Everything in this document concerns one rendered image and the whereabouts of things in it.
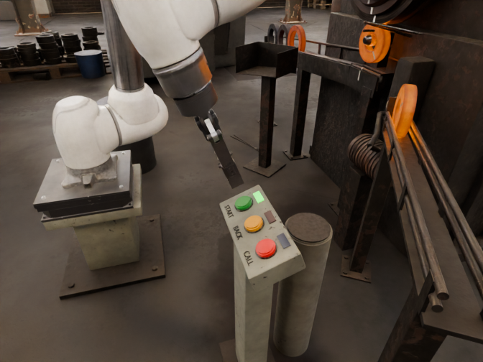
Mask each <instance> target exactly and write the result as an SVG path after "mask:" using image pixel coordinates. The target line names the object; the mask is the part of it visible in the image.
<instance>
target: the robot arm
mask: <svg viewBox="0 0 483 362"><path fill-rule="evenodd" d="M100 1H101V9H102V14H103V22H104V26H105V31H106V39H107V44H108V48H109V56H110V61H111V69H112V73H113V78H114V85H113V86H112V87H111V89H110V91H109V98H108V104H106V105H103V106H100V105H98V104H97V102H95V101H93V100H92V99H90V98H86V97H83V96H71V97H68V98H64V99H63V100H61V101H59V102H57V104H56V106H55V108H54V110H53V114H52V130H53V134H54V137H55V141H56V144H57V147H58V149H59V152H60V154H61V156H62V158H63V160H64V163H65V166H66V170H67V172H66V175H65V179H64V180H63V182H62V183H61V185H62V187H63V188H65V189H66V188H70V187H75V186H79V185H83V186H84V188H85V189H91V188H92V187H93V184H94V183H97V182H113V181H116V180H117V179H118V177H117V174H116V161H117V159H118V156H117V154H110V152H111V151H113V150H114V149H115V148H117V147H119V146H121V145H125V144H131V143H134V142H136V141H141V140H143V139H146V138H148V137H151V136H153V135H155V134H156V133H157V132H159V131H160V130H161V129H163V128H164V127H165V125H166V123H167V120H168V111H167V107H166V105H165V103H164V102H163V100H162V99H161V98H160V97H159V96H157V95H155V94H154V93H153V90H152V89H151V88H150V87H149V86H148V85H147V84H146V83H145V82H144V73H143V66H142V57H143V58H144V59H145V60H146V61H147V62H148V63H149V66H150V67H151V68H152V72H153V73H154V74H155V76H156V77H157V79H158V81H159V83H160V85H161V86H162V89H163V90H164V92H165V94H166V96H167V97H169V98H172V99H173V100H174V102H175V105H176V106H177V107H178V110H179V112H180V114H181V115H182V116H185V117H192V116H195V117H194V120H195V122H196V123H197V126H198V128H199V129H200V131H202V132H203V135H204V136H205V138H206V141H209V142H210V143H211V145H212V147H213V149H214V152H215V154H216V155H217V158H218V160H219V161H220V162H219V164H218V167H219V169H220V168H222V170H223V171H224V174H225V175H226V178H227V180H228V181H229V184H230V186H231V188H232V189H234V188H235V187H238V186H240V185H242V184H244V181H243V179H242V176H241V175H240V173H239V171H238V168H237V166H236V164H235V162H234V159H233V158H232V156H231V155H232V154H233V153H232V151H229V150H228V148H227V146H226V143H225V141H224V139H223V137H222V134H223V132H222V130H221V128H220V126H219V120H218V119H217V116H216V114H215V113H214V111H213V109H212V106H214V105H215V104H216V102H217V100H218V96H217V94H216V91H215V89H214V87H213V84H212V82H211V78H212V74H211V71H210V70H209V68H208V65H207V60H206V57H205V55H204V54H203V49H202V47H201V46H200V43H199V40H200V39H201V38H202V37H203V36H204V35H205V34H207V33H208V32H210V31H211V30H212V29H214V28H216V27H218V26H220V25H222V24H225V23H229V22H232V21H234V20H235V19H238V18H239V17H242V16H243V15H245V14H247V13H248V12H250V11H251V10H253V9H255V8H256V7H258V6H259V5H260V4H262V3H263V2H264V1H266V0H100Z"/></svg>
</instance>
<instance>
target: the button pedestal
mask: <svg viewBox="0 0 483 362"><path fill-rule="evenodd" d="M258 191H259V192H260V194H261V195H262V197H263V198H264V200H263V201H262V202H260V203H258V202H257V200H256V198H255V197H254V195H253V194H254V193H256V192H258ZM241 196H249V197H250V198H251V200H252V204H251V205H250V206H249V207H248V208H247V209H245V210H238V209H237V208H236V206H235V202H236V200H237V199H238V198H240V197H241ZM219 205H220V208H221V211H222V213H223V215H224V218H225V221H226V224H227V226H228V228H229V231H230V234H231V237H232V238H233V241H234V301H235V339H232V340H228V341H224V342H222V343H219V346H220V349H221V355H222V358H223V362H275V360H274V357H273V354H272V351H271V349H270V346H269V343H268V340H269V331H270V315H271V307H272V291H273V284H274V283H276V282H278V281H280V280H282V279H285V278H287V277H289V276H291V275H293V274H295V273H297V272H299V271H301V270H303V269H304V268H305V263H304V260H303V257H302V255H301V252H300V251H299V249H298V247H297V246H296V245H295V242H294V241H293V239H292V238H291V236H290V234H289V233H288V231H287V229H286V228H285V226H284V225H283V223H282V221H281V220H280V218H279V216H278V215H277V213H276V212H275V209H274V208H273V207H272V205H271V203H270V202H269V200H268V199H267V196H266V195H265V194H264V192H263V190H262V188H261V187H260V186H259V185H257V186H255V187H252V188H250V189H248V190H246V191H244V192H242V193H240V194H238V195H236V196H234V197H232V198H229V199H228V200H225V201H223V202H222V203H220V204H219ZM269 210H271V212H272V214H273V215H274V217H275V219H276V221H275V222H273V223H271V224H269V222H268V220H267V218H266V217H265V215H264V213H265V212H267V211H269ZM253 215H258V216H259V217H261V219H262V221H263V224H262V227H261V228H260V229H259V230H257V231H248V230H247V229H246V228H245V226H244V222H245V220H246V219H248V218H249V217H250V216H253ZM281 233H284V234H285V236H286V237H287V239H288V241H289V242H290V245H291V246H289V247H287V248H285V249H284V248H283V247H282V245H281V243H280V242H279V240H278V238H277V236H278V235H280V234H281ZM266 238H268V239H271V240H273V241H274V242H275V245H276V250H275V252H274V254H273V255H271V256H268V257H261V256H259V255H258V254H257V252H256V245H257V244H258V243H259V242H260V241H261V240H263V239H266Z"/></svg>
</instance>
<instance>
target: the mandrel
mask: <svg viewBox="0 0 483 362"><path fill-rule="evenodd" d="M390 34H391V42H390V44H392V41H393V38H394V35H395V33H390ZM363 43H364V44H365V45H366V46H375V45H376V43H377V40H376V37H375V35H374V34H368V35H367V36H365V37H364V38H363Z"/></svg>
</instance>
